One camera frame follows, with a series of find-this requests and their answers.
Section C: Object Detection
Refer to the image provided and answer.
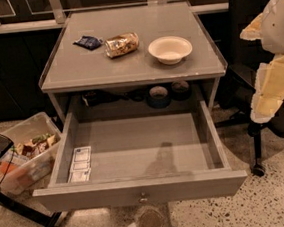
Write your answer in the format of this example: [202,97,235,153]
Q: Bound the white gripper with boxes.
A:
[240,0,284,123]

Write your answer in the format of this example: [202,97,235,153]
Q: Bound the open grey top drawer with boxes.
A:
[33,101,247,212]

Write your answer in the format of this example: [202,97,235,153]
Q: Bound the round metal drawer knob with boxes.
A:
[138,192,148,204]

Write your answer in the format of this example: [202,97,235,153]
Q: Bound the black office chair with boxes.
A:
[217,0,284,177]

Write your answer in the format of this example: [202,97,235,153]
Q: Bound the dark tape roll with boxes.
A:
[171,80,191,101]

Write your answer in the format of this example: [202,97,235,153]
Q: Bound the white bowl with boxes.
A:
[148,36,193,65]

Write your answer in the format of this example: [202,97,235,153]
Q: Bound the blue tape roll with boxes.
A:
[146,86,171,109]

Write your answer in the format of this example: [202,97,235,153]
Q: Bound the blue snack packet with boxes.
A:
[74,35,103,50]

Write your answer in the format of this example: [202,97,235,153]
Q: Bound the grey cabinet with shelf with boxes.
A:
[40,2,227,117]

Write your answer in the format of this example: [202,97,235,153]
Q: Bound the round glass jar on floor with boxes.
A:
[135,205,166,227]

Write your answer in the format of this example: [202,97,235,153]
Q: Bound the white sachet packets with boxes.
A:
[68,146,91,183]

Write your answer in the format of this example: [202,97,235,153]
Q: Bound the clear plastic storage bin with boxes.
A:
[0,112,62,195]

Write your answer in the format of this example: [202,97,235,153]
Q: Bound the snack items in bin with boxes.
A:
[11,133,57,159]

